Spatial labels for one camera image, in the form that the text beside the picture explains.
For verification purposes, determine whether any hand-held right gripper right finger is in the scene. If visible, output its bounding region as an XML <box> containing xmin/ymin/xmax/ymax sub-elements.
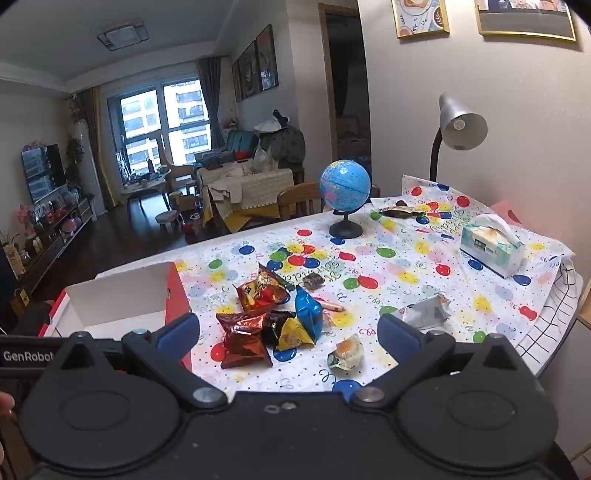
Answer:
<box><xmin>349</xmin><ymin>314</ymin><xmax>537</xmax><ymax>411</ymax></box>

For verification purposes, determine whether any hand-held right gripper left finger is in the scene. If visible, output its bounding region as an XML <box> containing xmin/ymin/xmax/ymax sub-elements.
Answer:
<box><xmin>41</xmin><ymin>314</ymin><xmax>229</xmax><ymax>411</ymax></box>

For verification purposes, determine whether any silver white snack packet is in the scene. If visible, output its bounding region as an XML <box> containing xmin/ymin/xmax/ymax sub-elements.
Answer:
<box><xmin>399</xmin><ymin>294</ymin><xmax>453</xmax><ymax>331</ymax></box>

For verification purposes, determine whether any round pastry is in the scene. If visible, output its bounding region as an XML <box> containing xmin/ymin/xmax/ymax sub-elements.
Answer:
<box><xmin>327</xmin><ymin>335</ymin><xmax>362</xmax><ymax>371</ymax></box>

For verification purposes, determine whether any brown foil snack packet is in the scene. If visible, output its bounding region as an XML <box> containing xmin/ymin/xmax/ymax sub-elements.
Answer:
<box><xmin>216</xmin><ymin>310</ymin><xmax>274</xmax><ymax>370</ymax></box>

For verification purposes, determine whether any white and red cardboard box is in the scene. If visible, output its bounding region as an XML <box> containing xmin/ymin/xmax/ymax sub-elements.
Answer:
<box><xmin>39</xmin><ymin>261</ymin><xmax>194</xmax><ymax>372</ymax></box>

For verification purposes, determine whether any blue snack packet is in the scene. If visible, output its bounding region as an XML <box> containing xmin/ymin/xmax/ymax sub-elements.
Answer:
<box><xmin>294</xmin><ymin>286</ymin><xmax>325</xmax><ymax>344</ymax></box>

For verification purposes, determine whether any red orange snack packet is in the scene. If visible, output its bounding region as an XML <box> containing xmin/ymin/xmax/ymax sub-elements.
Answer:
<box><xmin>235</xmin><ymin>263</ymin><xmax>296</xmax><ymax>315</ymax></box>

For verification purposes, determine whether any black snack packet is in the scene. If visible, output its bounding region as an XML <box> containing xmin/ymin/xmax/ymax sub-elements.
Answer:
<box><xmin>263</xmin><ymin>310</ymin><xmax>296</xmax><ymax>347</ymax></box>

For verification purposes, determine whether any yellow snack packet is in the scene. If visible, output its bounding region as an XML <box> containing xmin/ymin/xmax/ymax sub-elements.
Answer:
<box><xmin>276</xmin><ymin>318</ymin><xmax>317</xmax><ymax>352</ymax></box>

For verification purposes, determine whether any person's left hand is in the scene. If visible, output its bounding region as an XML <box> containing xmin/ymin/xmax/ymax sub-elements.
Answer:
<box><xmin>0</xmin><ymin>392</ymin><xmax>16</xmax><ymax>464</ymax></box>

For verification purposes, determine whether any black jacket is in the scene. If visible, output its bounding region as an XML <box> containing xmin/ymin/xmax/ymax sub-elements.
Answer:
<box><xmin>9</xmin><ymin>300</ymin><xmax>57</xmax><ymax>337</ymax></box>

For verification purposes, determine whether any yellow carton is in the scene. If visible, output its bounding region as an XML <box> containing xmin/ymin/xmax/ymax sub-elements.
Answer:
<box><xmin>2</xmin><ymin>244</ymin><xmax>27</xmax><ymax>278</ymax></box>

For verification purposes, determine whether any small round stool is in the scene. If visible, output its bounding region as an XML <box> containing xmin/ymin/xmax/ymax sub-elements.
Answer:
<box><xmin>154</xmin><ymin>211</ymin><xmax>185</xmax><ymax>237</ymax></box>

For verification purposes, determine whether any long television cabinet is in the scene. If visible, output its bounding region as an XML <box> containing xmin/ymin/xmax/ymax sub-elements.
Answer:
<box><xmin>0</xmin><ymin>196</ymin><xmax>95</xmax><ymax>296</ymax></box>

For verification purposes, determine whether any dark foil snack packet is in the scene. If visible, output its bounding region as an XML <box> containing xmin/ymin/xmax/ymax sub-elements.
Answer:
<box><xmin>378</xmin><ymin>204</ymin><xmax>431</xmax><ymax>219</ymax></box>

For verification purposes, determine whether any soft tissue pack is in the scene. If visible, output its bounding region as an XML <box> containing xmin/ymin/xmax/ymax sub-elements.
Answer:
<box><xmin>459</xmin><ymin>213</ymin><xmax>526</xmax><ymax>279</ymax></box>

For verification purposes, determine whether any round coffee table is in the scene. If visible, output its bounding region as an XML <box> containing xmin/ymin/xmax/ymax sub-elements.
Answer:
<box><xmin>121</xmin><ymin>178</ymin><xmax>170</xmax><ymax>208</ymax></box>

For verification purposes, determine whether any white checkered cloth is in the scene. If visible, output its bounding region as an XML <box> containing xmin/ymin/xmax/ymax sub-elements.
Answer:
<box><xmin>515</xmin><ymin>258</ymin><xmax>590</xmax><ymax>376</ymax></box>

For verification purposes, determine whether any small blue globe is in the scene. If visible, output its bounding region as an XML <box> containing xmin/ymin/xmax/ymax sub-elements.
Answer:
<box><xmin>320</xmin><ymin>159</ymin><xmax>372</xmax><ymax>239</ymax></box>

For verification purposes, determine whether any pink card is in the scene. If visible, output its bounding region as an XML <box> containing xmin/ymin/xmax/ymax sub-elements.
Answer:
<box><xmin>489</xmin><ymin>199</ymin><xmax>523</xmax><ymax>227</ymax></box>

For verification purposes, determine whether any sofa with cream cover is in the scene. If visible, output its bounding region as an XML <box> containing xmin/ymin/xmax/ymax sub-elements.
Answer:
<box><xmin>196</xmin><ymin>164</ymin><xmax>296</xmax><ymax>234</ymax></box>

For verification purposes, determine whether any wooden chair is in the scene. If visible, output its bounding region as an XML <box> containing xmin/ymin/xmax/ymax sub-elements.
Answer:
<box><xmin>277</xmin><ymin>181</ymin><xmax>382</xmax><ymax>221</ymax></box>

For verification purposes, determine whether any flat screen television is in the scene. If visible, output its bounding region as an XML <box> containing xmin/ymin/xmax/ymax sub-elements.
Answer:
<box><xmin>21</xmin><ymin>144</ymin><xmax>66</xmax><ymax>204</ymax></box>

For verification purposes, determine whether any white standing air conditioner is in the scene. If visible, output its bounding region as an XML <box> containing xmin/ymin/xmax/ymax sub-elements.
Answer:
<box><xmin>71</xmin><ymin>120</ymin><xmax>100</xmax><ymax>217</ymax></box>

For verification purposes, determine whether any teal armchair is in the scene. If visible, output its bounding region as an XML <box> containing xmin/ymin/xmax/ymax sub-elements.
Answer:
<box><xmin>226</xmin><ymin>129</ymin><xmax>259</xmax><ymax>158</ymax></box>

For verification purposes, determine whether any tall green plant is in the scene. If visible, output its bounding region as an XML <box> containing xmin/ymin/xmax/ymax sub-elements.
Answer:
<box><xmin>65</xmin><ymin>136</ymin><xmax>86</xmax><ymax>185</ymax></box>

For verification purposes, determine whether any grey window curtain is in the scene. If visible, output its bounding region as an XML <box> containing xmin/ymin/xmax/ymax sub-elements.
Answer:
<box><xmin>76</xmin><ymin>88</ymin><xmax>116</xmax><ymax>210</ymax></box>
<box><xmin>198</xmin><ymin>56</ymin><xmax>225</xmax><ymax>153</ymax></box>

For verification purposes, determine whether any large window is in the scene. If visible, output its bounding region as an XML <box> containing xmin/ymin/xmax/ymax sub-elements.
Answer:
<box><xmin>107</xmin><ymin>78</ymin><xmax>213</xmax><ymax>183</ymax></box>

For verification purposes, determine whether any grey desk lamp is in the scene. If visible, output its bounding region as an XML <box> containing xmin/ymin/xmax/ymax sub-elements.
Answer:
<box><xmin>429</xmin><ymin>92</ymin><xmax>489</xmax><ymax>183</ymax></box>

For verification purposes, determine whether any pile of clothes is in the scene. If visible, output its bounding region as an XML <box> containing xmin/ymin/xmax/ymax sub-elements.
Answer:
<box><xmin>254</xmin><ymin>111</ymin><xmax>306</xmax><ymax>163</ymax></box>

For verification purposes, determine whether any square ceiling lamp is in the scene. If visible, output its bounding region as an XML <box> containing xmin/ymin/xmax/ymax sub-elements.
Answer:
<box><xmin>97</xmin><ymin>22</ymin><xmax>148</xmax><ymax>51</ymax></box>

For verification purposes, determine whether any gold framed picture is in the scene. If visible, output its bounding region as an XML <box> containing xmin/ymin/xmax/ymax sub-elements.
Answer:
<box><xmin>475</xmin><ymin>0</ymin><xmax>578</xmax><ymax>42</ymax></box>
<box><xmin>392</xmin><ymin>0</ymin><xmax>451</xmax><ymax>40</ymax></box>

